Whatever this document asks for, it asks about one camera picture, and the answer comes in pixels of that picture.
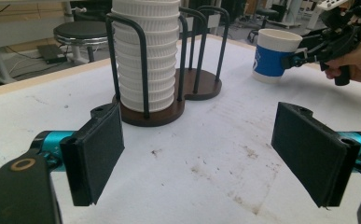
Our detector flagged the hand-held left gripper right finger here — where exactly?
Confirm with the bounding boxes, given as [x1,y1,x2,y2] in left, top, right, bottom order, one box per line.
[271,101,361,209]

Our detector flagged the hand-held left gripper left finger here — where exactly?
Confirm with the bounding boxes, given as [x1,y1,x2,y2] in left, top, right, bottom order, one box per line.
[31,102,126,207]

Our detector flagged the blue banded paper cup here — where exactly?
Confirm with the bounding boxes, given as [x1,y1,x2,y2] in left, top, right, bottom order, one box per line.
[251,28,304,85]

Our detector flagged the brown cup holder rack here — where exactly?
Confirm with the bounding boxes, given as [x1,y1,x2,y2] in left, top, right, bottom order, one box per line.
[104,5,231,128]

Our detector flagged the stack of white paper cups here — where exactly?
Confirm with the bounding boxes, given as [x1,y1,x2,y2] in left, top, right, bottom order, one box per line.
[110,0,182,113]

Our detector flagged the black office chair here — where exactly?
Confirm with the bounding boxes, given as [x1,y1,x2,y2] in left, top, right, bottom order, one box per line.
[246,7,281,44]

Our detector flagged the white table mat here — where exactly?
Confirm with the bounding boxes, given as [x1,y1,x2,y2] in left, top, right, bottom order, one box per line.
[0,36,361,224]

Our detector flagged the flat black floor device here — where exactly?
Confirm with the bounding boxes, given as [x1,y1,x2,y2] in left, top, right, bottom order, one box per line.
[36,43,68,65]

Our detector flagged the black round stool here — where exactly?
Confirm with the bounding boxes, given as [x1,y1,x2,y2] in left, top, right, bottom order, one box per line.
[52,21,115,65]

